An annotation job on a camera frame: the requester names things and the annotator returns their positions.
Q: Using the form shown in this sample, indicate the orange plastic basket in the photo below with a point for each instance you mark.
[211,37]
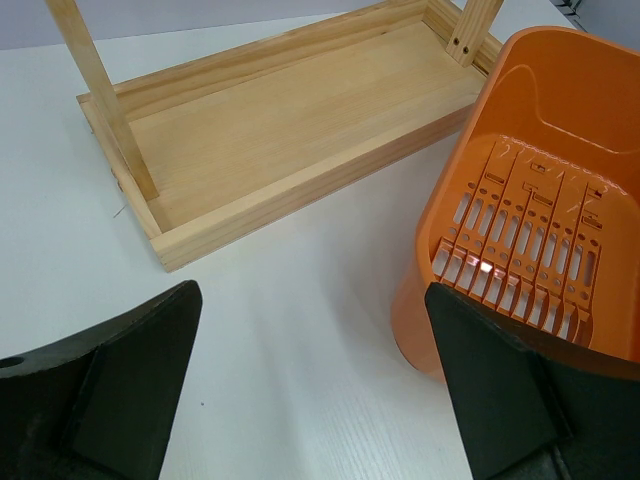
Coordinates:
[536,213]

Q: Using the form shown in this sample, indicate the wooden clothes rack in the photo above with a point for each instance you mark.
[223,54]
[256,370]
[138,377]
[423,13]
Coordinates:
[213,149]

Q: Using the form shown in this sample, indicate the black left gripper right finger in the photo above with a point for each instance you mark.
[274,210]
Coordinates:
[529,405]

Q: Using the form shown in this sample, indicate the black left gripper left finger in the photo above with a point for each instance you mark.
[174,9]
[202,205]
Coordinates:
[101,403]

